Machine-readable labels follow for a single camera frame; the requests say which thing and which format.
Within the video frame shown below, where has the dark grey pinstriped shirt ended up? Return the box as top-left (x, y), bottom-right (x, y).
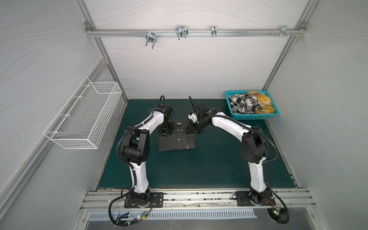
top-left (158, 121), bottom-right (196, 152)

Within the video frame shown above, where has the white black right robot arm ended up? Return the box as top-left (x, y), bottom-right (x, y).
top-left (186, 99), bottom-right (273, 206)

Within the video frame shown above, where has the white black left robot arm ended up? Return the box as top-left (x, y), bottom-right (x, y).
top-left (116, 104), bottom-right (173, 207)

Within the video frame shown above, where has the black white checkered shirt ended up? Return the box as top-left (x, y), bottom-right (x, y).
top-left (228, 94), bottom-right (258, 114)

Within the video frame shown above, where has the teal plastic laundry basket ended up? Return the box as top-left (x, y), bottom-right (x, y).
top-left (225, 91), bottom-right (279, 120)

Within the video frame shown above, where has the yellow plaid shirt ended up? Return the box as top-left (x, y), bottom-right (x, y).
top-left (247, 91), bottom-right (276, 114)

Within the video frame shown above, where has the metal u-bolt clamp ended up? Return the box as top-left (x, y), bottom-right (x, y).
top-left (145, 31), bottom-right (157, 49)

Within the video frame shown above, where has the metal double hook clamp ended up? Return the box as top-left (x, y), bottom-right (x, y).
top-left (175, 25), bottom-right (188, 40)

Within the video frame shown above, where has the white slotted vent strip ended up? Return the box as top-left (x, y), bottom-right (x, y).
top-left (88, 209), bottom-right (257, 221)

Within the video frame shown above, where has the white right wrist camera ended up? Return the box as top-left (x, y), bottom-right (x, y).
top-left (188, 113), bottom-right (198, 123)

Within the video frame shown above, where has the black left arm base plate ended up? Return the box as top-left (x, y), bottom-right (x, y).
top-left (124, 191), bottom-right (163, 209)

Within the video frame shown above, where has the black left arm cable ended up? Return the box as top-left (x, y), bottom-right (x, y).
top-left (108, 95), bottom-right (166, 226)

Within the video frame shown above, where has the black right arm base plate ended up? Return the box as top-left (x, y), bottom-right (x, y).
top-left (233, 190), bottom-right (276, 207)

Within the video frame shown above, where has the white wire wall basket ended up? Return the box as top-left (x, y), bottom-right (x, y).
top-left (43, 77), bottom-right (122, 150)

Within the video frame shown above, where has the small metal ring clamp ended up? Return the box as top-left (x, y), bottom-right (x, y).
top-left (211, 25), bottom-right (217, 37)

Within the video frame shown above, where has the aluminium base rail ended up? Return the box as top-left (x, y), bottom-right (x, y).
top-left (81, 188), bottom-right (316, 211)

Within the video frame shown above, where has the aluminium top cross rail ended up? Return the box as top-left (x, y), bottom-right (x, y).
top-left (86, 28), bottom-right (307, 37)

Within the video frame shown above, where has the metal bracket with bolts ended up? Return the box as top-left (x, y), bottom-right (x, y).
top-left (270, 26), bottom-right (296, 37)

